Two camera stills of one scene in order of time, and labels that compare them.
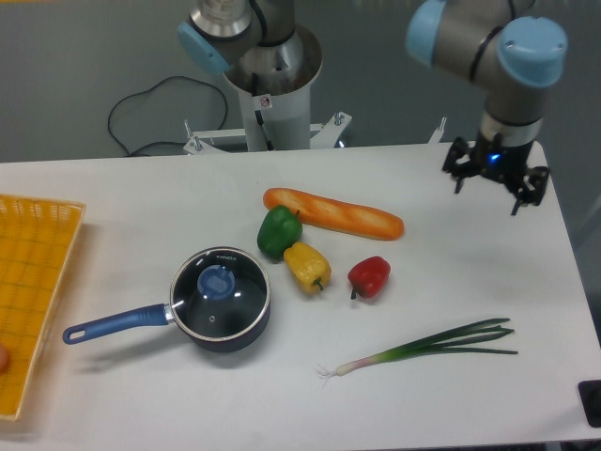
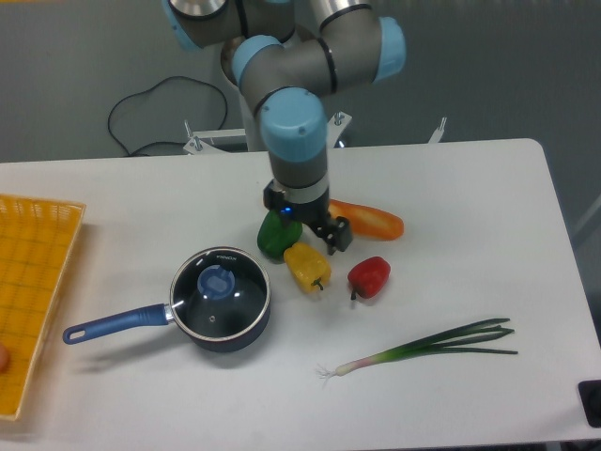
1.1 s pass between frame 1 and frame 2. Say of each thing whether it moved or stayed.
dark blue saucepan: stayed
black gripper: moved
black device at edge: stayed
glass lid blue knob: stayed
